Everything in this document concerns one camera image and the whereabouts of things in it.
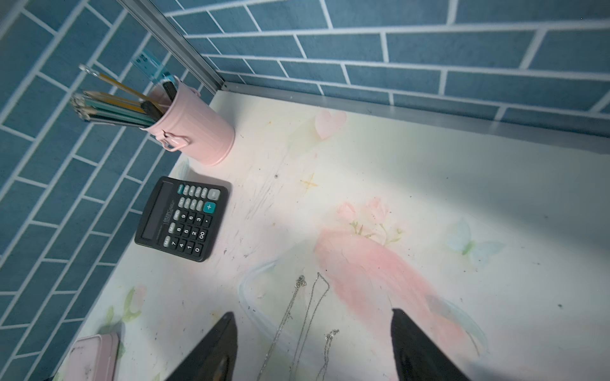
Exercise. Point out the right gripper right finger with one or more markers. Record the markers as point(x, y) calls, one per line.
point(416, 355)

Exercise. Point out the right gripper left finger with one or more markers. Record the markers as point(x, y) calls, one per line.
point(215, 357)

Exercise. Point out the black desk calculator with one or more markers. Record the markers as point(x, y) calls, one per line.
point(183, 218)

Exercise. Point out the pink pen holder cup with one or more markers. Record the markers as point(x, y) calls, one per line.
point(190, 126)

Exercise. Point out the pens in pink cup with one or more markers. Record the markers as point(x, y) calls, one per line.
point(140, 110)

